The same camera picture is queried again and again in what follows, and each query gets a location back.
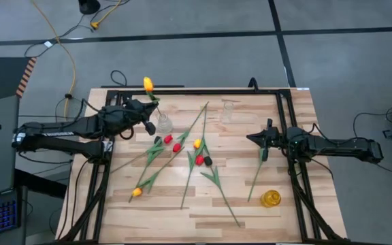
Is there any black cable loop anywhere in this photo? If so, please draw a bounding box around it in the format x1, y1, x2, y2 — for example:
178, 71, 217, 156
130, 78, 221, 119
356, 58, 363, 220
110, 69, 128, 88

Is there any yellow cable with plug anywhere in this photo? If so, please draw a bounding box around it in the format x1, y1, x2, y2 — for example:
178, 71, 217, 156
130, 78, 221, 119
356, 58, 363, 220
90, 0, 124, 30

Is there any black artificial tulip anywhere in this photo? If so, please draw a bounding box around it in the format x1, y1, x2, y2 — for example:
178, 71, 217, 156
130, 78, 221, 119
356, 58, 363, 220
128, 135, 165, 204
247, 146, 267, 203
201, 155, 241, 228

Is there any tall slim clear glass vase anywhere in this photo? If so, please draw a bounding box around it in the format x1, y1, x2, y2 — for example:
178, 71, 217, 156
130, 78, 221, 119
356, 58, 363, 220
220, 101, 235, 124

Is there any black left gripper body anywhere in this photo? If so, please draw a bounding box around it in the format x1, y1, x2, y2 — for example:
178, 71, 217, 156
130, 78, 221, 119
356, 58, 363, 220
124, 99, 157, 136

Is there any black aluminium table frame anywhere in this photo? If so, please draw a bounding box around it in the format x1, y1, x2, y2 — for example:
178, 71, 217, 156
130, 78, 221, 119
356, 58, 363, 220
56, 87, 350, 245

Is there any amber yellow glass vase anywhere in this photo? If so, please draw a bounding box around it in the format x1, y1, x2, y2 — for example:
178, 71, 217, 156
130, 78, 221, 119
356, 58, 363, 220
259, 189, 282, 208

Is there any large black hazard-striped mat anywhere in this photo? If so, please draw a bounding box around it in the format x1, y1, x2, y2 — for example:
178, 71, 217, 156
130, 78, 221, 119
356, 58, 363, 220
0, 56, 38, 105

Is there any round ribbed clear glass vase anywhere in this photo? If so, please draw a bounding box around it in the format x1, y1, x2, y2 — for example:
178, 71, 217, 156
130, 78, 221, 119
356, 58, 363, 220
156, 112, 174, 134

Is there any red artificial tulip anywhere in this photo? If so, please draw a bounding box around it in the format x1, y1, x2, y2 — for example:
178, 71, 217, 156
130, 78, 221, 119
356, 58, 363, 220
110, 134, 174, 174
172, 101, 210, 153
195, 104, 210, 167

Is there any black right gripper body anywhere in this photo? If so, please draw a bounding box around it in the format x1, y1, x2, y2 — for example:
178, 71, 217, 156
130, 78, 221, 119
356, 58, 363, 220
261, 118, 289, 162

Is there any yellow artificial tulip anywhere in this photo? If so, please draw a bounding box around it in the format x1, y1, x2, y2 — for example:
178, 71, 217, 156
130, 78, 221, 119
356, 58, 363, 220
180, 137, 203, 210
131, 146, 186, 198
142, 76, 163, 118

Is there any long yellow floor cable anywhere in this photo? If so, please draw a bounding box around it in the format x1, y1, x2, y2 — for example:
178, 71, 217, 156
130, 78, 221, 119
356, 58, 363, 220
29, 0, 78, 119

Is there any black round stand base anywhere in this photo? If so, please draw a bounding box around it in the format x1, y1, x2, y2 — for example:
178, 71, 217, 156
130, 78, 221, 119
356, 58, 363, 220
78, 0, 101, 15

